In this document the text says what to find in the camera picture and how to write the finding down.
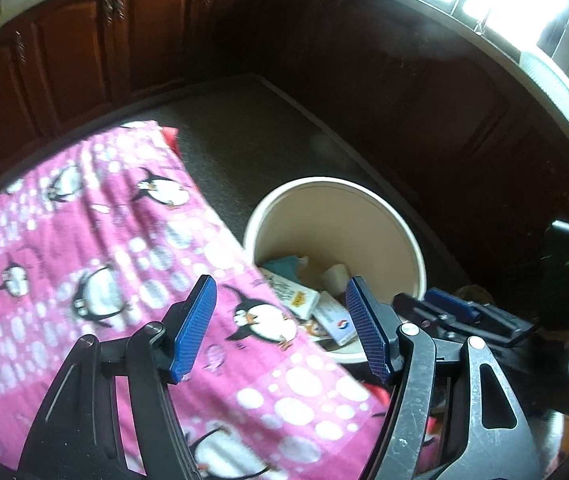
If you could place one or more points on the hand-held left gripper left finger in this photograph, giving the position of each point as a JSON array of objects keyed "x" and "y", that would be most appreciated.
[{"x": 192, "y": 332}]

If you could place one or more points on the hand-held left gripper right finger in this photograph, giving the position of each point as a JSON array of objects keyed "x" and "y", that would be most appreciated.
[{"x": 369, "y": 335}]

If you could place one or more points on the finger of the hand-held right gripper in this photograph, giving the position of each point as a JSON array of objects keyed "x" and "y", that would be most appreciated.
[
  {"x": 452, "y": 305},
  {"x": 414, "y": 307}
]

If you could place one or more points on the white box blue red logo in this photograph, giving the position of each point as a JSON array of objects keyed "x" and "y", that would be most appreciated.
[{"x": 337, "y": 322}]

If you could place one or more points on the white paper cup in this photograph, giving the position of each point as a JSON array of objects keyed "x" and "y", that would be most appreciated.
[{"x": 334, "y": 276}]

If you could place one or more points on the white box yellow label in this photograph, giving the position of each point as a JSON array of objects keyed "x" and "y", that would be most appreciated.
[{"x": 289, "y": 292}]

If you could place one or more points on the white plastic bucket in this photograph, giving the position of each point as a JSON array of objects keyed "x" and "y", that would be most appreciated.
[{"x": 334, "y": 220}]

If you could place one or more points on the old grey bucket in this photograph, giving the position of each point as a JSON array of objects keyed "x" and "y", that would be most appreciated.
[{"x": 471, "y": 292}]

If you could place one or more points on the teal wrapper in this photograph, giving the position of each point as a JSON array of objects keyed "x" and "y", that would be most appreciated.
[{"x": 284, "y": 266}]

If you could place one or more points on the pink penguin printed blanket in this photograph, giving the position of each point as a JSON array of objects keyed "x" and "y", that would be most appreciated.
[{"x": 89, "y": 220}]

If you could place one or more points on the white plastic colander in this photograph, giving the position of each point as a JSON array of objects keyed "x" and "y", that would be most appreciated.
[{"x": 559, "y": 90}]

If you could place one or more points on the brown wooden base cabinet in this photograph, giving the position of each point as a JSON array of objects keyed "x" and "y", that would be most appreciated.
[
  {"x": 74, "y": 45},
  {"x": 414, "y": 85}
]

